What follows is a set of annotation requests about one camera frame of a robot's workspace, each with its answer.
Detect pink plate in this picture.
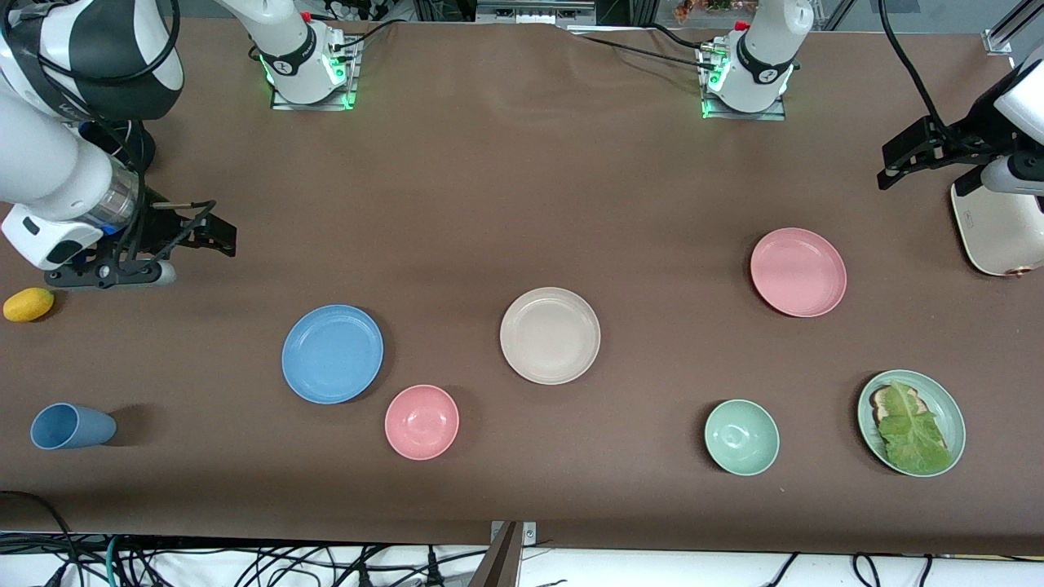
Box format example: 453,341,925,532
750,227,847,318

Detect blue plate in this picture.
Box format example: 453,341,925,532
281,305,384,405

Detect yellow lemon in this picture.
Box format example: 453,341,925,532
3,287,55,323

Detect beige toaster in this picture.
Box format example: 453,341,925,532
951,181,1044,278

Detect blue cup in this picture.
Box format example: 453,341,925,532
30,403,117,451

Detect toasted bread slice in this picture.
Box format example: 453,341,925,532
869,386,923,426

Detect green plate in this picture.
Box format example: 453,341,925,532
857,369,967,478

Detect colourful background items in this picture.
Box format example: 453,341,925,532
673,0,761,22

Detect white power strip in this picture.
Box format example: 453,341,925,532
322,0,389,22

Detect green lettuce leaf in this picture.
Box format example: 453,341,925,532
877,380,952,474

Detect small pink bowl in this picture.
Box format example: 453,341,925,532
384,385,460,461

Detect brown table cover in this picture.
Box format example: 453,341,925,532
0,16,1044,557

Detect small green bowl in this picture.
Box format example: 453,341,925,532
704,399,781,476

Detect beige plate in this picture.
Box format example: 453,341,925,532
499,287,602,386

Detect grey power strip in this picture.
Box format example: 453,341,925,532
476,0,597,26

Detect dark metal strut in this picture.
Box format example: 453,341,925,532
467,522,524,587

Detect black pot blue handle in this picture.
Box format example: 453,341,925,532
77,121,157,174

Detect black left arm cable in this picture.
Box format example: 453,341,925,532
878,0,951,135

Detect aluminium frame profile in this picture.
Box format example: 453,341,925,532
983,0,1044,56

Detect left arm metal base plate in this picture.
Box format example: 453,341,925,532
700,45,788,121

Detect black base cable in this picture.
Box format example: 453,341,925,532
333,16,410,51
571,23,720,73

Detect black floor cable bundle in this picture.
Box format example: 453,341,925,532
763,552,935,587
0,489,490,587

